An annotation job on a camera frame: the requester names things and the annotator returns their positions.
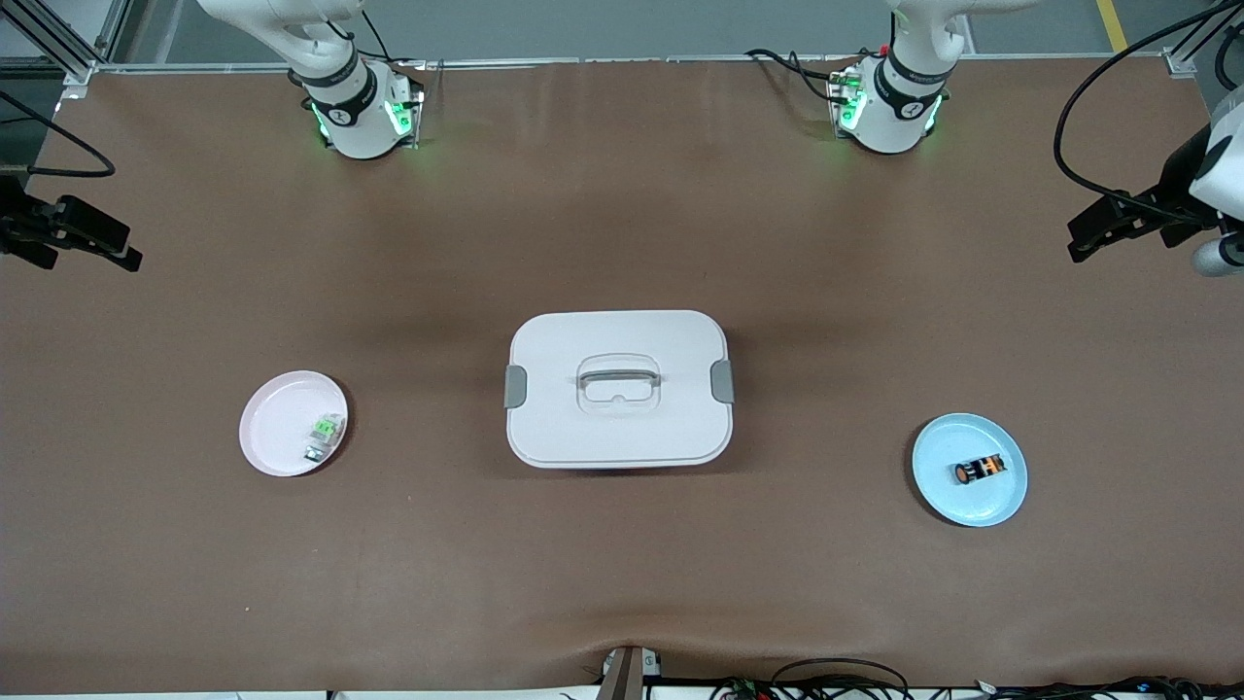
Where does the black left base cable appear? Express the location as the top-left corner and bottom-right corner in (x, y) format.
(744, 47), (856, 106)

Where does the silver table edge rail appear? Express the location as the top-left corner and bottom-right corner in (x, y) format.
(58, 54), (1172, 79)

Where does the black looped cable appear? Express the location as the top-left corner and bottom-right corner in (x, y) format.
(770, 658), (912, 699)

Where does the aluminium frame profile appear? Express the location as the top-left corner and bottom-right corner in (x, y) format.
(1163, 0), (1244, 79)
(0, 0), (132, 98)

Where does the small orange black battery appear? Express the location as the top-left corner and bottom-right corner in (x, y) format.
(953, 453), (1008, 487)

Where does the black cable bundle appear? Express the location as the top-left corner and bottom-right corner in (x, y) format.
(972, 675), (1244, 700)

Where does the pink round plate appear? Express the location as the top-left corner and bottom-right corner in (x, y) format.
(239, 370), (349, 477)

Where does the white lidded storage box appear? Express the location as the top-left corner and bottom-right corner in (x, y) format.
(504, 310), (735, 470)

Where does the black base cable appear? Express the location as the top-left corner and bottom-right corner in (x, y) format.
(744, 47), (856, 106)
(321, 0), (429, 67)

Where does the black right base cable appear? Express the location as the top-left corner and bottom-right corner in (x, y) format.
(321, 0), (429, 67)

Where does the light blue round plate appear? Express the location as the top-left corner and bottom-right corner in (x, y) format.
(912, 413), (1028, 528)

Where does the metal table edge bracket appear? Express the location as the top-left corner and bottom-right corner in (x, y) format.
(598, 646), (664, 700)

